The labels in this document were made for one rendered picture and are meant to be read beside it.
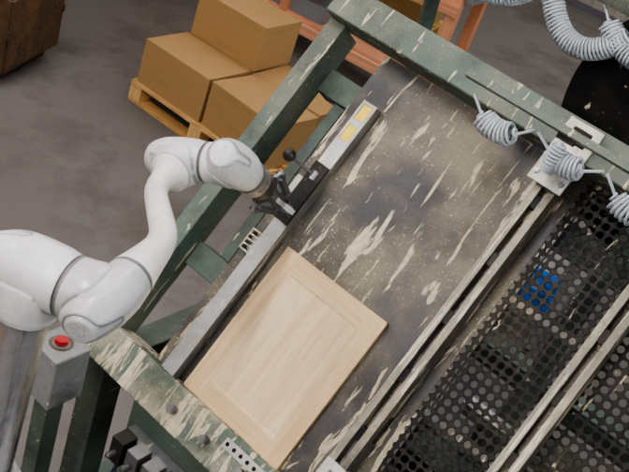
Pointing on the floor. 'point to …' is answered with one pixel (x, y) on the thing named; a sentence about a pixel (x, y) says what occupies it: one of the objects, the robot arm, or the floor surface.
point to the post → (40, 438)
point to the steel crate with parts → (27, 31)
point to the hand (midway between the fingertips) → (285, 206)
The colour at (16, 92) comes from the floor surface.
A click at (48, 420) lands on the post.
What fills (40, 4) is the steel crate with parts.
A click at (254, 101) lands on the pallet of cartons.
